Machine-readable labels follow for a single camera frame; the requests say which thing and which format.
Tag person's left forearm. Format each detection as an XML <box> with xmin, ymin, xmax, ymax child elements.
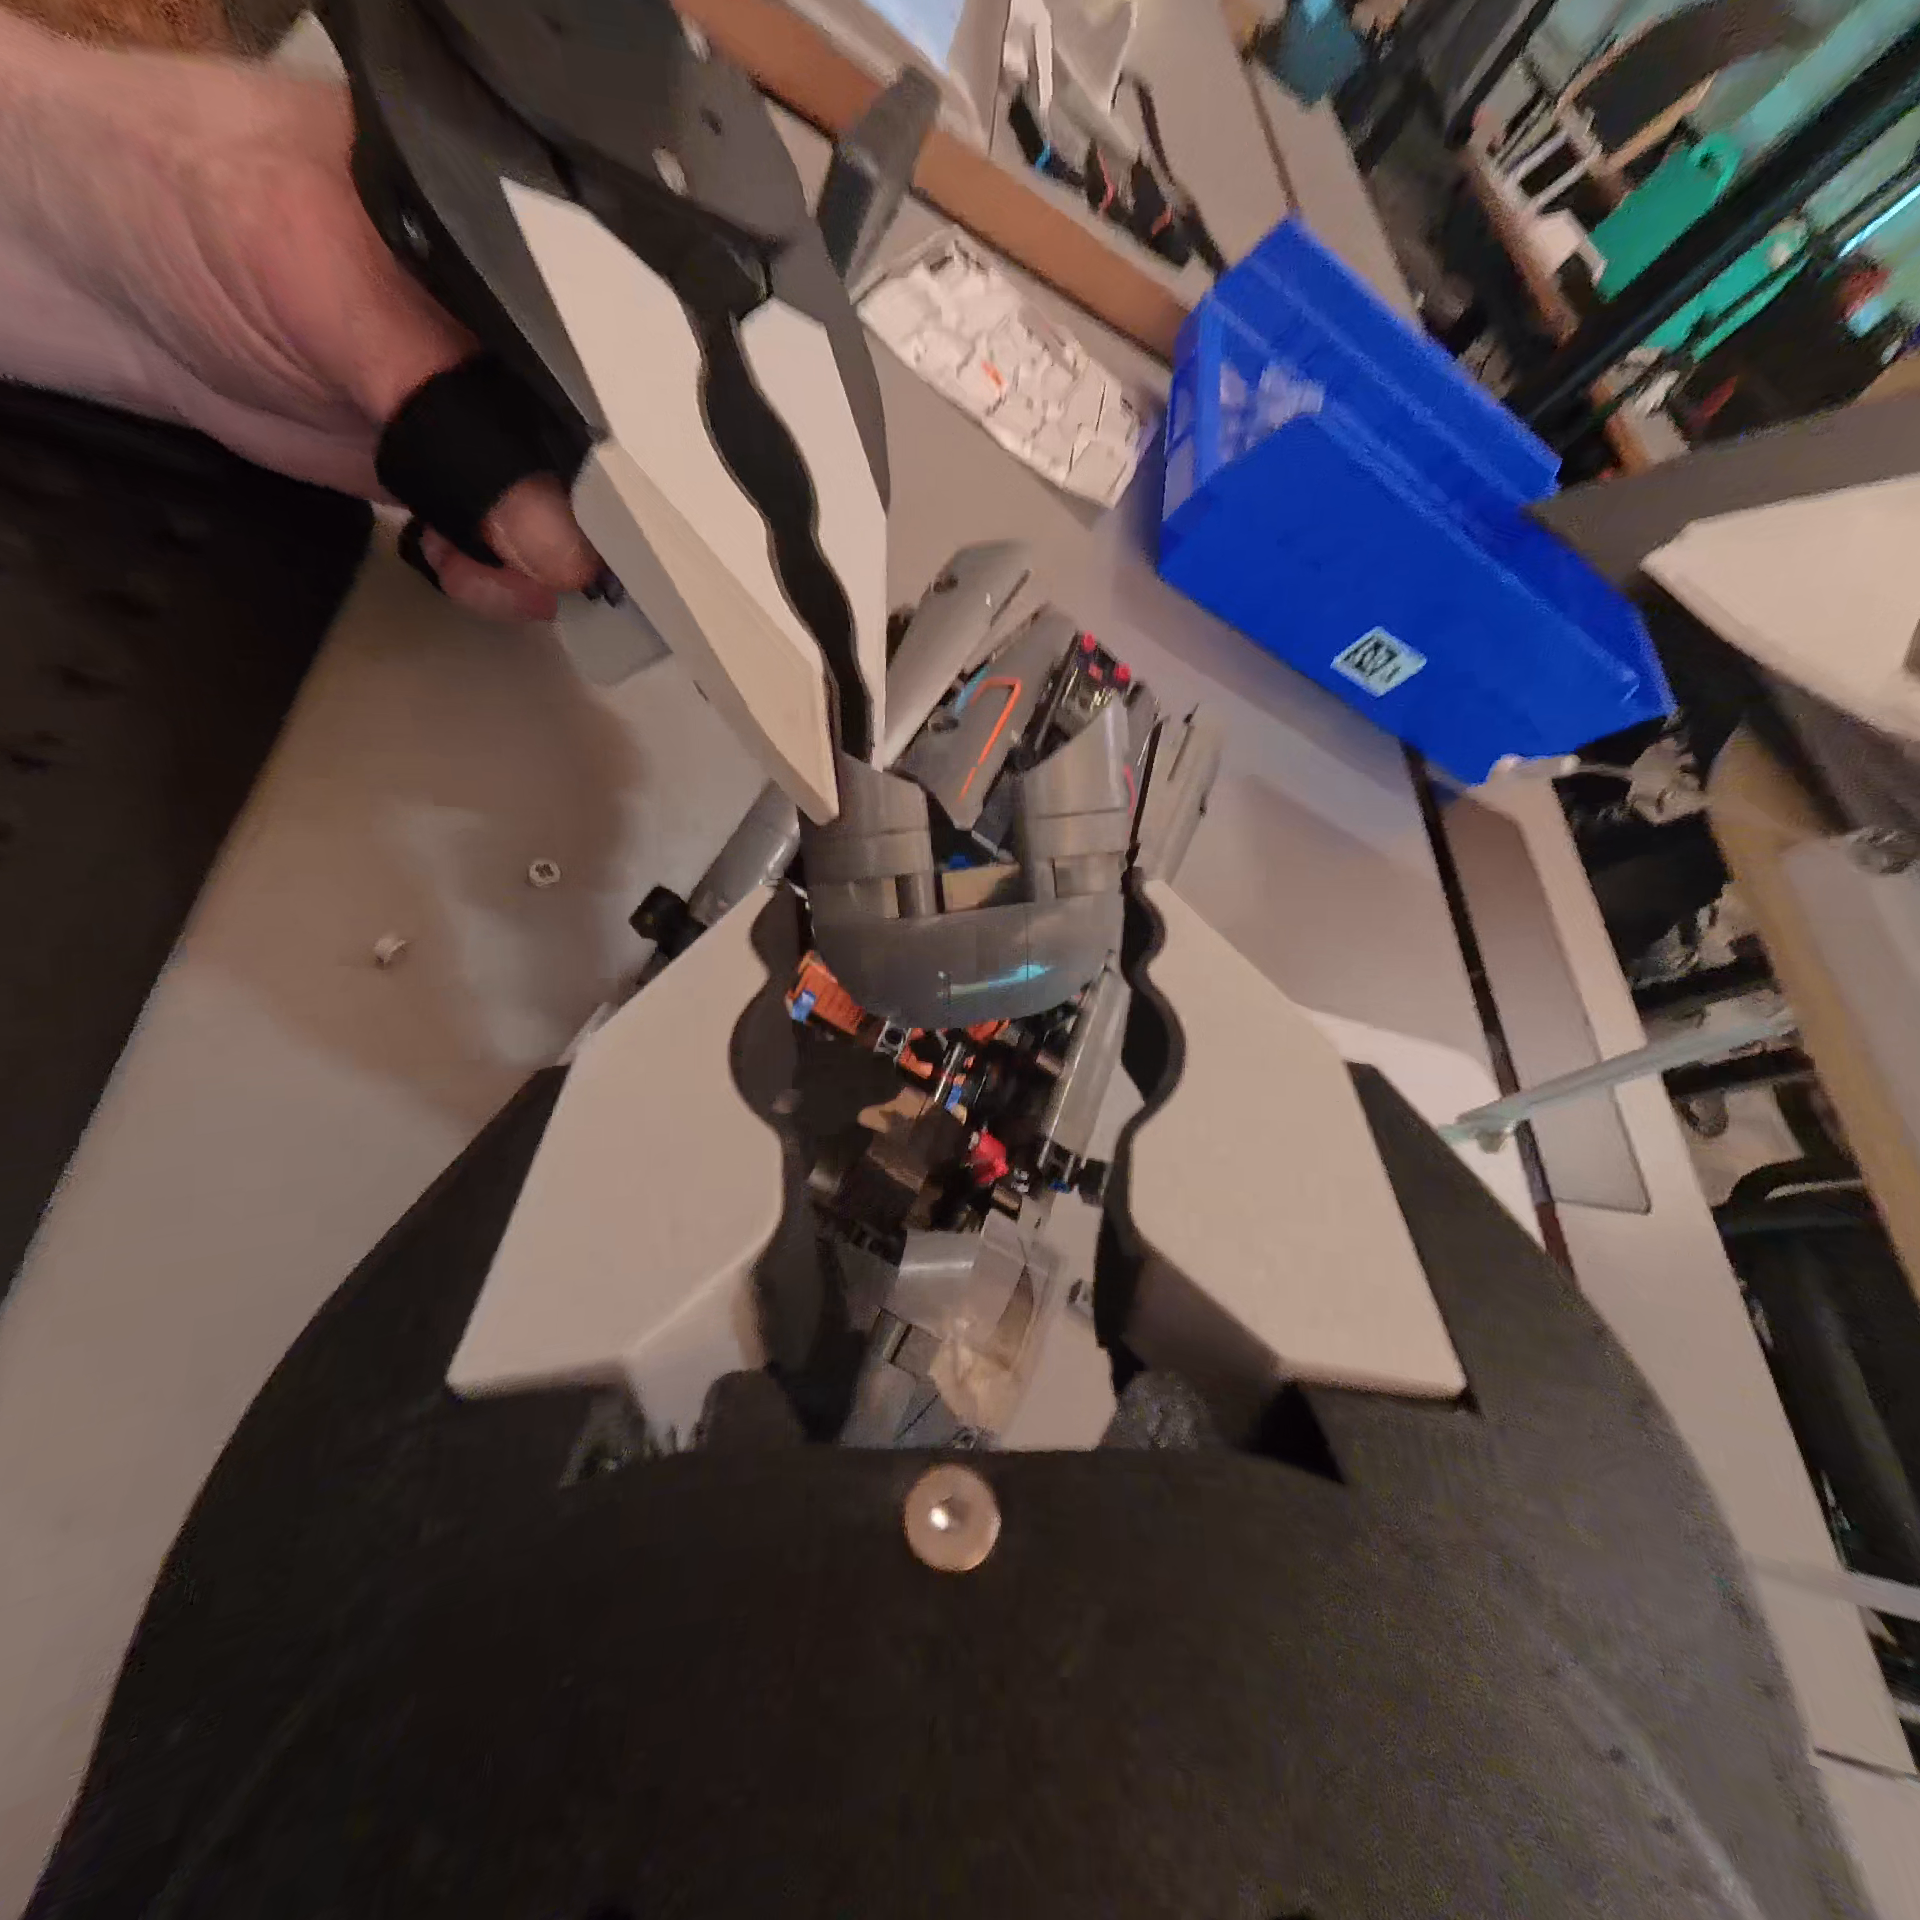
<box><xmin>0</xmin><ymin>0</ymin><xmax>310</xmax><ymax>54</ymax></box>

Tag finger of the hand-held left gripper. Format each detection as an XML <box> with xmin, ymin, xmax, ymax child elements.
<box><xmin>498</xmin><ymin>175</ymin><xmax>849</xmax><ymax>827</ymax></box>
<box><xmin>742</xmin><ymin>288</ymin><xmax>897</xmax><ymax>760</ymax></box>

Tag grey lego car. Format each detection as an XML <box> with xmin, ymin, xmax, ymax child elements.
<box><xmin>625</xmin><ymin>540</ymin><xmax>1224</xmax><ymax>1442</ymax></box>

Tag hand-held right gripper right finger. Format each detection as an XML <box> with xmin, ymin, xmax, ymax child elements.
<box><xmin>1098</xmin><ymin>882</ymin><xmax>1472</xmax><ymax>1411</ymax></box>

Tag white sticker sheet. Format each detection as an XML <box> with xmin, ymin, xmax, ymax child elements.
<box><xmin>854</xmin><ymin>231</ymin><xmax>1149</xmax><ymax>504</ymax></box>

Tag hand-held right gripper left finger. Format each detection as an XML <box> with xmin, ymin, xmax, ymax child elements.
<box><xmin>444</xmin><ymin>894</ymin><xmax>799</xmax><ymax>1420</ymax></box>

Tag black perforated chair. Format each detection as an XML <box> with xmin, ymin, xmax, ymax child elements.
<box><xmin>0</xmin><ymin>382</ymin><xmax>377</xmax><ymax>1291</ymax></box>

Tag blue plastic bin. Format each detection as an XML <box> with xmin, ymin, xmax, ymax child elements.
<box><xmin>1151</xmin><ymin>216</ymin><xmax>1674</xmax><ymax>789</ymax></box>

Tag clear plastic bags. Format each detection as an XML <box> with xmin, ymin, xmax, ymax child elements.
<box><xmin>1221</xmin><ymin>352</ymin><xmax>1322</xmax><ymax>438</ymax></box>

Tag teal chair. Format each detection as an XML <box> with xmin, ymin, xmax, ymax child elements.
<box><xmin>1589</xmin><ymin>134</ymin><xmax>1801</xmax><ymax>288</ymax></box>

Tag person's left hand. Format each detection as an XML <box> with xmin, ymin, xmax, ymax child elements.
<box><xmin>0</xmin><ymin>14</ymin><xmax>619</xmax><ymax>624</ymax></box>

